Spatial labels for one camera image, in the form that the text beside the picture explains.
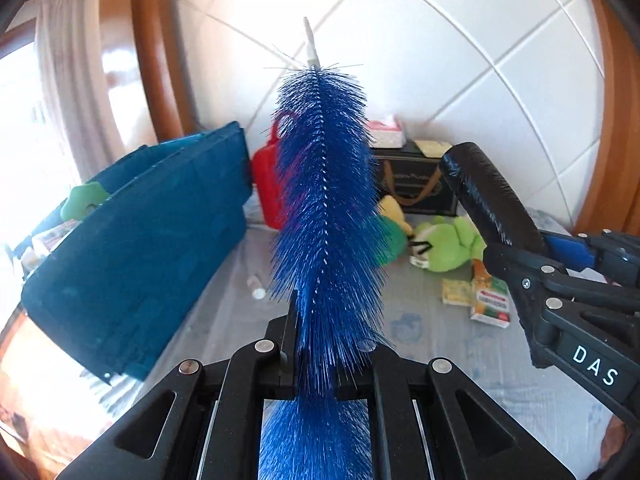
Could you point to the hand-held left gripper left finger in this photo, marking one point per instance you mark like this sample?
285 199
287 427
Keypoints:
285 355

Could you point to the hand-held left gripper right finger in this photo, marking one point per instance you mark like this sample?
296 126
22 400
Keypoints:
385 375

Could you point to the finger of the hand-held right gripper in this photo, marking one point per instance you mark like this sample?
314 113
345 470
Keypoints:
525 282
570 252

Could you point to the blue bristle brush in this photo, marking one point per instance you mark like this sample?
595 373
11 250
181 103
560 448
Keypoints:
325 210

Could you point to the blue folding storage container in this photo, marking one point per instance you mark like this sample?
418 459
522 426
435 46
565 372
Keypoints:
140 240

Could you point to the orange and green box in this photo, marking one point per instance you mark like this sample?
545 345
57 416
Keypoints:
490 305

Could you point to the small yellow packet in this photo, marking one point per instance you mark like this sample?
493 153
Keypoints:
457 292

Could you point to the small white bottle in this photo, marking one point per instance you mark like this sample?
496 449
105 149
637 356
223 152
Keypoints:
257 290

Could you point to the green frog plush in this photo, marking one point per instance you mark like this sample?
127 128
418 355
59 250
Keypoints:
450 245

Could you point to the yellow and green duck plush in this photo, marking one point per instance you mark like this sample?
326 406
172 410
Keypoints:
395 240

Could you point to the dark gift bag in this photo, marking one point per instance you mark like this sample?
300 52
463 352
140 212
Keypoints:
405 180

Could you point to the pale yellow flat packet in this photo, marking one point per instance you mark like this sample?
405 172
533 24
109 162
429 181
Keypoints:
430 147

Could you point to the red toy suitcase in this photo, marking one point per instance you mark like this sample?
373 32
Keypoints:
265 180

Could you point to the pink tissue pack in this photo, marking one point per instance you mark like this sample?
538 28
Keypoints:
387 132

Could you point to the green plush toy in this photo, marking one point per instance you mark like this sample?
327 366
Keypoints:
80 200

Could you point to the beige curtain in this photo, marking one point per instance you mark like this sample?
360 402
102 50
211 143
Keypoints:
75 85

